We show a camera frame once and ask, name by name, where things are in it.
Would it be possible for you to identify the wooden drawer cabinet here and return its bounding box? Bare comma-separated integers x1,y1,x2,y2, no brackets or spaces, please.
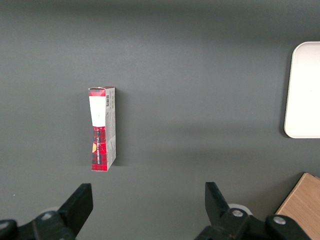
274,172,320,240

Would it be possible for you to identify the beige rectangular tray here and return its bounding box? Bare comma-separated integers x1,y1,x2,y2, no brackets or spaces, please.
283,41,320,139

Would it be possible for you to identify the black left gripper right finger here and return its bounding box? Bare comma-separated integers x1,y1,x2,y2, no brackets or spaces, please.
194,181,251,240

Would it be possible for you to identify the red and grey carton box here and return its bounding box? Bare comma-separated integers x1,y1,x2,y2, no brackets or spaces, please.
87,86,118,173

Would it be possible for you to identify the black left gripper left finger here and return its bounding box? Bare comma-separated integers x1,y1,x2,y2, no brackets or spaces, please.
32,183,94,240

